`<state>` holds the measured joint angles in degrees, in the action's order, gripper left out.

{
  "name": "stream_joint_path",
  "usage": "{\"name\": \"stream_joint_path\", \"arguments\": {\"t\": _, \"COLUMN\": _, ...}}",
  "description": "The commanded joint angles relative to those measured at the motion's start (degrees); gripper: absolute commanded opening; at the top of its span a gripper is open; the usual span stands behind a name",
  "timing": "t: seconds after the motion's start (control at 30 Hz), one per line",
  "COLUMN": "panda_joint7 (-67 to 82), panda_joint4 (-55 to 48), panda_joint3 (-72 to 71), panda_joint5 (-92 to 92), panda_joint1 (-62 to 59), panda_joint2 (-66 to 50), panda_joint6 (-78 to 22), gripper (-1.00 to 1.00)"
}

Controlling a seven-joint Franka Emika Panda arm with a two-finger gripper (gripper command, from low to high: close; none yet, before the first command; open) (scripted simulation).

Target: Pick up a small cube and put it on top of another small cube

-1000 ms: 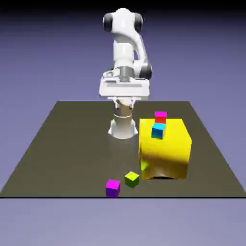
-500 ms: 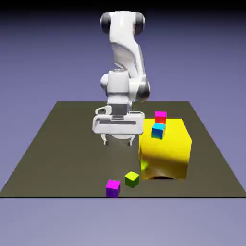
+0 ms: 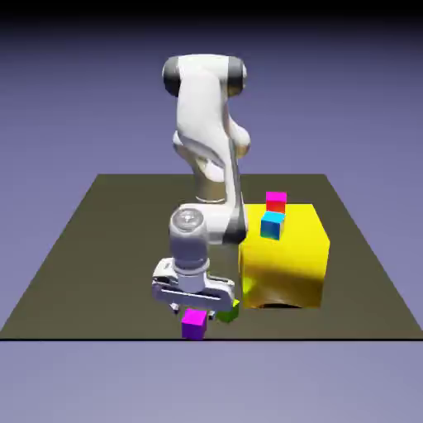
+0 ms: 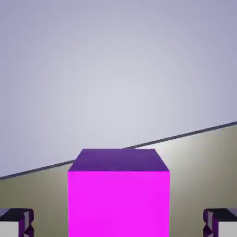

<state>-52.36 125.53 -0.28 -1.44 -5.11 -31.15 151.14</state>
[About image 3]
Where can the small green cube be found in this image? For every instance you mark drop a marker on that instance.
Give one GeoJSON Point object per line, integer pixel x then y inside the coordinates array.
{"type": "Point", "coordinates": [229, 314]}

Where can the large yellow box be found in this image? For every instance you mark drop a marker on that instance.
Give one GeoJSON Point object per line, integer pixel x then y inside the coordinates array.
{"type": "Point", "coordinates": [290, 257]}

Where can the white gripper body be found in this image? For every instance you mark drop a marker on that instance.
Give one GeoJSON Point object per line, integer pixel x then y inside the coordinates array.
{"type": "Point", "coordinates": [218, 292]}

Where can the small cyan cube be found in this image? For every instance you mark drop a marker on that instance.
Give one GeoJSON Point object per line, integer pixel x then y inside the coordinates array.
{"type": "Point", "coordinates": [271, 226]}

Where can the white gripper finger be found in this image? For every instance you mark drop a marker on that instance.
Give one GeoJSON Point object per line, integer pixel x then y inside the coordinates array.
{"type": "Point", "coordinates": [211, 314]}
{"type": "Point", "coordinates": [175, 308]}

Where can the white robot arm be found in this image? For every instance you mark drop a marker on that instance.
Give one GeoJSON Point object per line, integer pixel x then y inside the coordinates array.
{"type": "Point", "coordinates": [201, 109]}

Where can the small magenta cube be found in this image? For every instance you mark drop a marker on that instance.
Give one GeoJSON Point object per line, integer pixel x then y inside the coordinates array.
{"type": "Point", "coordinates": [194, 322]}

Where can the small red cube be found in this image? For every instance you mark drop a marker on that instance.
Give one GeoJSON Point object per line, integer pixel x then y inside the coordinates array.
{"type": "Point", "coordinates": [276, 202]}

